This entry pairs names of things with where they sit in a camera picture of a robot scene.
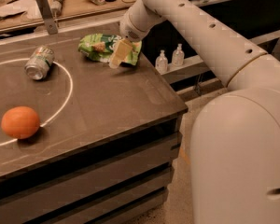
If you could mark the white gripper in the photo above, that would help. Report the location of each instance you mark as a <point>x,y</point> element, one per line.
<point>130,29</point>

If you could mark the right clear sanitizer bottle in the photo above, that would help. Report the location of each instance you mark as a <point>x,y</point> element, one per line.
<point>178,56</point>

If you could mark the white paper sheets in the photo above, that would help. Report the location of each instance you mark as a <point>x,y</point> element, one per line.
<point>27,7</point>

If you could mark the clear sanitizer bottle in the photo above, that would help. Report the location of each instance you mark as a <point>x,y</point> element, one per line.
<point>178,56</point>
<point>161,63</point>

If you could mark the green soda can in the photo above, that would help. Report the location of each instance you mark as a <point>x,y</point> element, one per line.
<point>39,63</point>

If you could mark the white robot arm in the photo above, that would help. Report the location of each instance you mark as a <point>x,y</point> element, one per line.
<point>235,139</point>

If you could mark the left clear sanitizer bottle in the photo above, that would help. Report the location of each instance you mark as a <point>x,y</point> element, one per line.
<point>161,63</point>

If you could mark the orange fruit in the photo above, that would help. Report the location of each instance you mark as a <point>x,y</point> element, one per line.
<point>20,122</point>

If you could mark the green rice chip bag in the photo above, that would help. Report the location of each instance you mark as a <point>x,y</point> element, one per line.
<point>99,48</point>

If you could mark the grey metal bracket left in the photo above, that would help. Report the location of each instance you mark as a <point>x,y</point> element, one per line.
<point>44,8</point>

